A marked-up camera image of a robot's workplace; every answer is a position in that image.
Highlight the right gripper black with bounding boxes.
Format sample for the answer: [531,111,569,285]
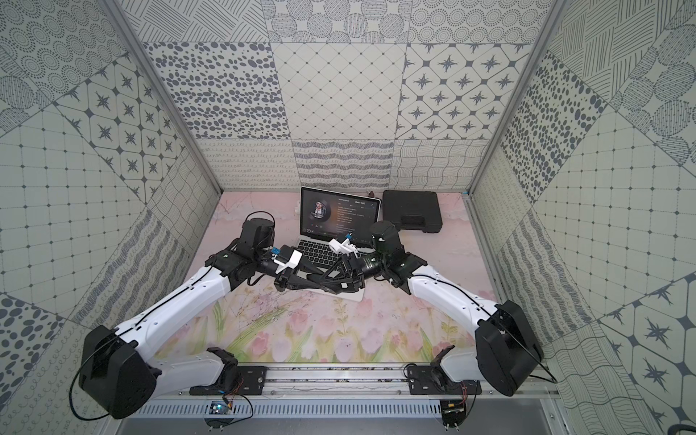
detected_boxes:
[319,251,388,293]

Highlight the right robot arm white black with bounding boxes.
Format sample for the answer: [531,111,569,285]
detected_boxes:
[307,221,544,397]

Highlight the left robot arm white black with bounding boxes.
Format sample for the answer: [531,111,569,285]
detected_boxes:
[71,217,325,419]

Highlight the silver laptop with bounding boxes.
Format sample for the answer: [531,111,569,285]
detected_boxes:
[297,187,381,278]

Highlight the floral pink table mat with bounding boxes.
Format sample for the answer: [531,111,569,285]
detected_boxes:
[157,192,498,364]

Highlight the black plastic tool case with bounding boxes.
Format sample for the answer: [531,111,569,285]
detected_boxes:
[382,190,443,234]

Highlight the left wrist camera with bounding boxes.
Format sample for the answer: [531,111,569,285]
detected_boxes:
[271,245,303,275]

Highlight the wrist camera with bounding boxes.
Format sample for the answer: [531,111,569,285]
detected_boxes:
[329,233,360,257]
[271,245,303,275]

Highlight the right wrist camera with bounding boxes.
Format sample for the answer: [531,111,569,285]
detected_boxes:
[329,233,360,257]

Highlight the aluminium mounting rail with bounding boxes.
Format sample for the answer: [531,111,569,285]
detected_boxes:
[111,361,561,402]

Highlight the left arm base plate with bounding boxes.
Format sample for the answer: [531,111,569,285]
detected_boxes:
[188,366,268,396]

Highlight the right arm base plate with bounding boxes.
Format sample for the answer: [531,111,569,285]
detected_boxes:
[402,362,482,395]

